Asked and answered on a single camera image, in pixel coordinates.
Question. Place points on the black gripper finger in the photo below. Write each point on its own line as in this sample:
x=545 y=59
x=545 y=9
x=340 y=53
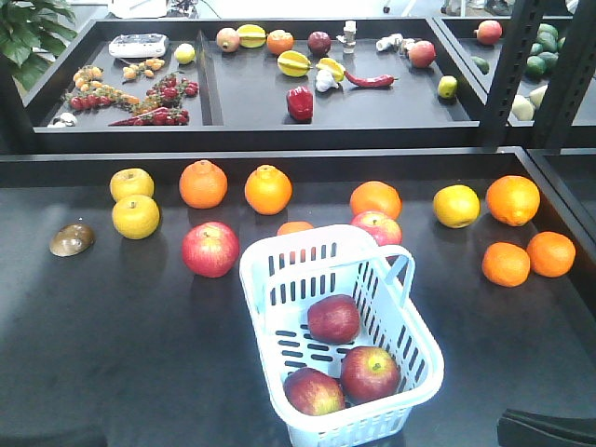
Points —
x=520 y=428

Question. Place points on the red apple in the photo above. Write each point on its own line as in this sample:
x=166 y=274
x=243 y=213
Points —
x=384 y=229
x=210 y=249
x=369 y=373
x=313 y=392
x=334 y=320

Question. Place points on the light blue plastic basket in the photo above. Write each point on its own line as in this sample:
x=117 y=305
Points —
x=316 y=294

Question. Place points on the small orange lower left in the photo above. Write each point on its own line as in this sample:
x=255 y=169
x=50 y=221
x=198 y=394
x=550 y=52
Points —
x=506 y=264

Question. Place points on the small orange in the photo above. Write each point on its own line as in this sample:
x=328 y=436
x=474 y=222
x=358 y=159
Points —
x=294 y=227
x=551 y=254
x=506 y=264

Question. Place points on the small orange lower right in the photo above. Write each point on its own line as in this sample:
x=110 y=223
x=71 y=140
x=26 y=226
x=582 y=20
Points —
x=551 y=254

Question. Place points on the large orange far right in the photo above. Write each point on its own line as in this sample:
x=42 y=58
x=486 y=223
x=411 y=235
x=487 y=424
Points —
x=513 y=200

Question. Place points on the yellow orange fruit right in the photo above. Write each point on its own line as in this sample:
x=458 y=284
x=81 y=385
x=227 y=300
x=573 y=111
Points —
x=456 y=206

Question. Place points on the orange behind middle apple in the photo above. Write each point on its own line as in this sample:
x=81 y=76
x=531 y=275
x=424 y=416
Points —
x=376 y=196

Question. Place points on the small orange middle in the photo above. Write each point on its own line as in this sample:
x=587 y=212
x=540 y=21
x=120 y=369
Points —
x=294 y=227

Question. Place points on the red chili pepper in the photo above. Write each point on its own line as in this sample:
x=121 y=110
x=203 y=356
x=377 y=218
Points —
x=380 y=81

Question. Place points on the red bell pepper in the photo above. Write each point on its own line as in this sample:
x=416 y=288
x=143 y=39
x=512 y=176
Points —
x=300 y=103

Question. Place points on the orange back left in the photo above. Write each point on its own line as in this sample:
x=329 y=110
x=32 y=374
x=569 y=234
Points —
x=203 y=185

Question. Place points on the white garlic bulb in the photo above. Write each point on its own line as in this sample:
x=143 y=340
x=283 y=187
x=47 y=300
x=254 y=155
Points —
x=325 y=81

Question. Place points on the black produce display table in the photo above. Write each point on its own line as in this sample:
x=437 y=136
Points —
x=121 y=345

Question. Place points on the yellow pear fruit front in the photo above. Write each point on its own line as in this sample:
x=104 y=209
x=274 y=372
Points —
x=136 y=216

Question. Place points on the yellow pear fruit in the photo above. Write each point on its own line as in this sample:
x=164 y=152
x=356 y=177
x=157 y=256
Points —
x=136 y=216
x=132 y=181

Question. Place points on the yellow pear fruit rear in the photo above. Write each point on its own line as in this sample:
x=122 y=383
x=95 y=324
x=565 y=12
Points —
x=132 y=181

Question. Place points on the brown mushroom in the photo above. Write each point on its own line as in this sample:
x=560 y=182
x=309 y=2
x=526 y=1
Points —
x=72 y=239

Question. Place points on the green potted plant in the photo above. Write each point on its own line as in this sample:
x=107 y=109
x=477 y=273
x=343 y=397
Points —
x=31 y=28

